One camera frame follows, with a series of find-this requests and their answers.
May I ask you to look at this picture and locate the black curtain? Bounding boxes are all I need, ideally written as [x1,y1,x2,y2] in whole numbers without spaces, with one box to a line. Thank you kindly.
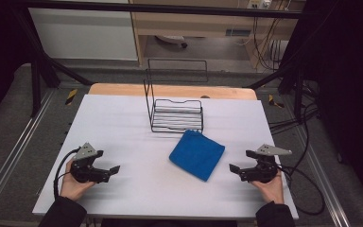
[280,0,363,214]
[0,0,34,131]

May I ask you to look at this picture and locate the white cabinet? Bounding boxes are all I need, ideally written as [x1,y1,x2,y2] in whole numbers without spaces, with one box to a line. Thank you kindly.
[27,7,139,61]

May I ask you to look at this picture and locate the black metal frame crossbar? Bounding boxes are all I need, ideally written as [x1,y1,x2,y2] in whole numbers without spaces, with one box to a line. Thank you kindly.
[10,0,308,19]

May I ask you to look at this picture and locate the blue folded towel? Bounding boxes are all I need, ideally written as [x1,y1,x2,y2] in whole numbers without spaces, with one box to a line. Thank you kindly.
[168,129,227,183]

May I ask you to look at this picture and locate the bundle of black floor cables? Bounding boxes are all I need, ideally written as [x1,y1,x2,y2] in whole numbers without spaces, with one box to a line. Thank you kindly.
[268,79,320,178]

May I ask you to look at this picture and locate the black metal frame stand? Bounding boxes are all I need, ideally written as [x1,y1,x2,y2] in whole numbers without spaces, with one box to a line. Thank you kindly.
[10,8,94,119]
[247,61,308,125]

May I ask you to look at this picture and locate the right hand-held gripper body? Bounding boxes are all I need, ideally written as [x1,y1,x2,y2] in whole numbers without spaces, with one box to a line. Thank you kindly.
[239,144,293,184]

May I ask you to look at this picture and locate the hanging black desk cables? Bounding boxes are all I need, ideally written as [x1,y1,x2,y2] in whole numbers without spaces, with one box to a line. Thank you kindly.
[251,9,292,72]

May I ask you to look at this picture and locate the wooden table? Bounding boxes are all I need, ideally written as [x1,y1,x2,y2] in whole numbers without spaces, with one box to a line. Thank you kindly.
[88,82,259,101]

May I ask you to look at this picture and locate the white power strip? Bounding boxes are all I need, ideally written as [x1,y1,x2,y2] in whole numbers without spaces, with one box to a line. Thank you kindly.
[247,0,272,10]

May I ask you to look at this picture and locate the black wire rack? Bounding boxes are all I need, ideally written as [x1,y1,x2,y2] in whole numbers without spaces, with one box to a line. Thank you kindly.
[143,58,210,134]

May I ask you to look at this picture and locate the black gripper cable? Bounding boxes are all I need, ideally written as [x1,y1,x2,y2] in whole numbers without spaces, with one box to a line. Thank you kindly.
[277,164,326,218]
[53,147,81,201]

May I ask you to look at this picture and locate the person's left hand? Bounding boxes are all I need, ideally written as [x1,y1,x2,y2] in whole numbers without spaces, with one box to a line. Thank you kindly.
[59,157,97,202]

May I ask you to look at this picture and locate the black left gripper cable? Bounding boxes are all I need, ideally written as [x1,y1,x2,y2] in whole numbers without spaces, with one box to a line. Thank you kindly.
[53,147,81,201]

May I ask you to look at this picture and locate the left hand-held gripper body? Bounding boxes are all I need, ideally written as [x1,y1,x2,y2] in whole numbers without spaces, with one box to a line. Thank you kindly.
[70,142,112,184]

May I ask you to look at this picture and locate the white chair base with caster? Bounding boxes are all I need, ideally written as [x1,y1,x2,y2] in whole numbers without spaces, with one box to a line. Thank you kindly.
[154,34,189,49]

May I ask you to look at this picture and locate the light wooden desk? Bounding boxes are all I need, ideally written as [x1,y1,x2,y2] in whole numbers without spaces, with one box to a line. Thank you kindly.
[128,0,307,70]

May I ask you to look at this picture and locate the person's right hand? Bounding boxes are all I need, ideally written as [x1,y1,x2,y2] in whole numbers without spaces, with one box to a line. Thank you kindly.
[250,169,285,205]

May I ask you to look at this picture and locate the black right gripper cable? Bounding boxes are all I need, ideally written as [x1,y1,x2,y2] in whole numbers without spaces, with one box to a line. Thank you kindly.
[277,164,326,218]

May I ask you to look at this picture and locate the aluminium rail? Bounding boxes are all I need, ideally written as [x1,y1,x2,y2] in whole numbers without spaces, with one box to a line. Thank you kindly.
[294,124,352,227]
[0,89,57,219]

